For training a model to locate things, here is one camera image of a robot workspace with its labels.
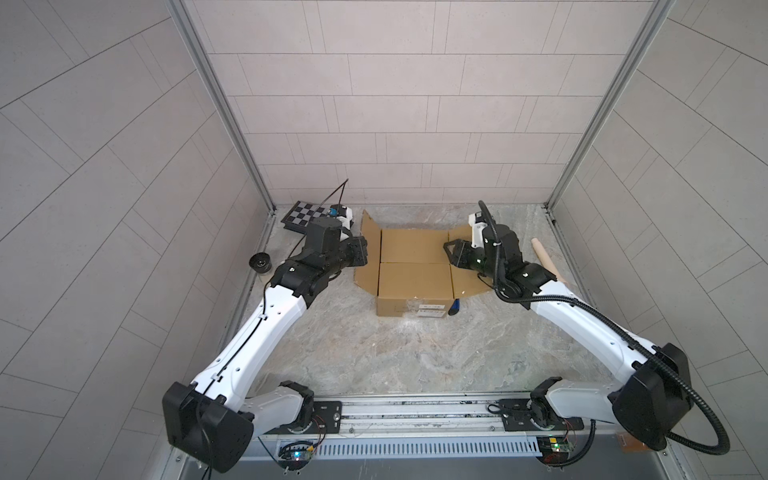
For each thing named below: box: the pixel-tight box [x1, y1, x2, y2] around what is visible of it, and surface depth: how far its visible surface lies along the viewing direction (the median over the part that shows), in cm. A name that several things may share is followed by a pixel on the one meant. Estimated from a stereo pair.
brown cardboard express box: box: [354, 210, 493, 318], surface depth 80 cm
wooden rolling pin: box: [531, 238, 567, 284], surface depth 101 cm
